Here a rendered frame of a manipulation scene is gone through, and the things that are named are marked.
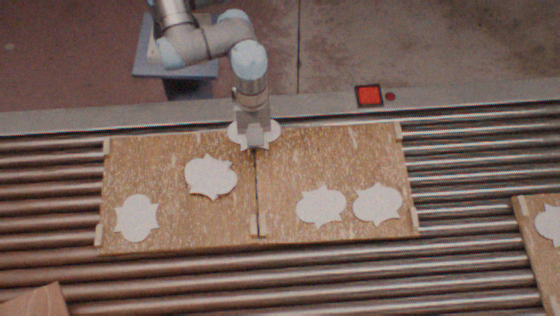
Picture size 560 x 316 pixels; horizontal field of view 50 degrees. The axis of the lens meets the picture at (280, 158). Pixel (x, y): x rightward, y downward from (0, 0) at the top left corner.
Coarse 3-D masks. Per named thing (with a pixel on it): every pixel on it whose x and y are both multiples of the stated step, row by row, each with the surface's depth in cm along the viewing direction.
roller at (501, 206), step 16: (416, 208) 160; (432, 208) 160; (448, 208) 160; (464, 208) 160; (480, 208) 160; (496, 208) 161; (512, 208) 161; (0, 240) 156; (16, 240) 156; (32, 240) 156; (48, 240) 156; (64, 240) 156; (80, 240) 156
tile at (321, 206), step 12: (312, 192) 160; (324, 192) 160; (336, 192) 160; (300, 204) 158; (312, 204) 158; (324, 204) 158; (336, 204) 158; (300, 216) 156; (312, 216) 156; (324, 216) 156; (336, 216) 156
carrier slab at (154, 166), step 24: (120, 144) 169; (144, 144) 169; (168, 144) 169; (192, 144) 169; (216, 144) 169; (120, 168) 165; (144, 168) 165; (168, 168) 165; (240, 168) 165; (120, 192) 161; (144, 192) 161; (168, 192) 161; (240, 192) 161; (168, 216) 157; (192, 216) 157; (216, 216) 157; (240, 216) 157; (120, 240) 154; (144, 240) 154; (168, 240) 154; (192, 240) 154; (216, 240) 154; (240, 240) 154
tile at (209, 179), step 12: (192, 168) 161; (204, 168) 161; (216, 168) 161; (192, 180) 159; (204, 180) 159; (216, 180) 159; (228, 180) 159; (192, 192) 158; (204, 192) 158; (216, 192) 158; (228, 192) 158
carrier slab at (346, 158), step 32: (288, 128) 171; (320, 128) 171; (352, 128) 171; (384, 128) 171; (256, 160) 166; (288, 160) 166; (320, 160) 166; (352, 160) 166; (384, 160) 166; (288, 192) 161; (352, 192) 161; (288, 224) 156; (352, 224) 156; (384, 224) 156
